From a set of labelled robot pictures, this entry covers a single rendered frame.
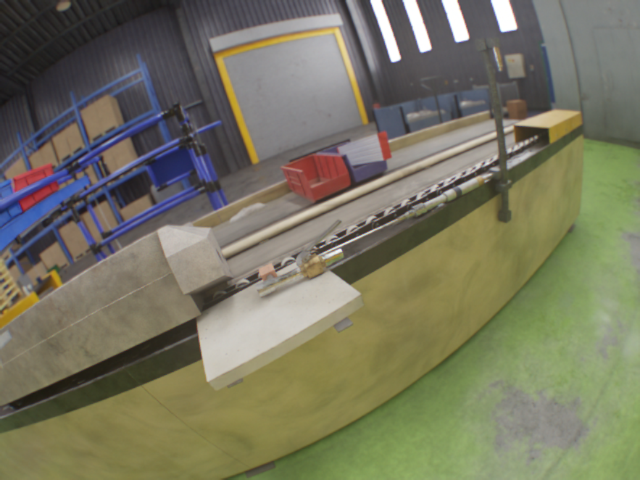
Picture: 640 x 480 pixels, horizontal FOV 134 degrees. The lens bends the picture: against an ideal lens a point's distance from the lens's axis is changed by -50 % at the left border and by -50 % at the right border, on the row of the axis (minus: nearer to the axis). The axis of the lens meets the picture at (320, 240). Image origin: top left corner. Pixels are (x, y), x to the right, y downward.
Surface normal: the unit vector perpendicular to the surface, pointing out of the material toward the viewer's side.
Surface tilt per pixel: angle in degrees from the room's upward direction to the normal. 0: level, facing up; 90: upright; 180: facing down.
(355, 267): 90
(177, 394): 90
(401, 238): 90
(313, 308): 0
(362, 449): 0
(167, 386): 90
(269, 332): 0
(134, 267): 80
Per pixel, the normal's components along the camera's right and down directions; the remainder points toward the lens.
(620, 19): -0.87, 0.43
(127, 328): 0.33, 0.15
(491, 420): -0.30, -0.85
